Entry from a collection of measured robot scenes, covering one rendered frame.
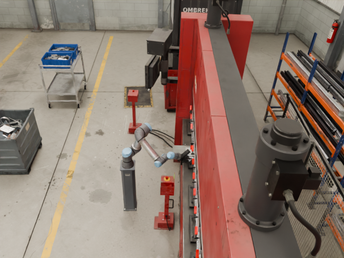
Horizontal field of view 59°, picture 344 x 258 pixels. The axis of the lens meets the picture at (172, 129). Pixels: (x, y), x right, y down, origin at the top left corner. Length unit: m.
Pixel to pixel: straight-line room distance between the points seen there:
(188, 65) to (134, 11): 6.40
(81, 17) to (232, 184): 9.35
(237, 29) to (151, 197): 2.51
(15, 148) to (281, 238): 3.99
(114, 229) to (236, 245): 2.97
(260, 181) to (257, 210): 0.15
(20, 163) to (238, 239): 4.02
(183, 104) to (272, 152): 3.24
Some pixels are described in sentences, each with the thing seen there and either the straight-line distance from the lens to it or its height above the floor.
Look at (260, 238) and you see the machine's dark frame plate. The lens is 1.34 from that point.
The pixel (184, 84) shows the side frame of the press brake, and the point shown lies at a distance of 4.09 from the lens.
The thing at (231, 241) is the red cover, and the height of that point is 2.30.
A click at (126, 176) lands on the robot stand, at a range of 3.80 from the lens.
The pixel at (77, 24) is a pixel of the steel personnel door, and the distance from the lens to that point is 10.53.
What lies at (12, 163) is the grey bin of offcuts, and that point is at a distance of 4.98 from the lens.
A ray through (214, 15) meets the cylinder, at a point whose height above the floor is 2.44.
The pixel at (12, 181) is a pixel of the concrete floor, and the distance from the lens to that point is 5.09.
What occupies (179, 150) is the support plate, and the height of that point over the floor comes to 1.00.
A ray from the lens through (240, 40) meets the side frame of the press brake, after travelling 3.91.
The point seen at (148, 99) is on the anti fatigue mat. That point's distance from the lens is 6.45.
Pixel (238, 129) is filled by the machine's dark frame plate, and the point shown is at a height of 2.30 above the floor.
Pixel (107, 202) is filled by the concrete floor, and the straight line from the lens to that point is 4.42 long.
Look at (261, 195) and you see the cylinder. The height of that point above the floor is 2.48.
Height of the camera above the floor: 3.37
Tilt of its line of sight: 37 degrees down
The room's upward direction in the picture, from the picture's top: 3 degrees clockwise
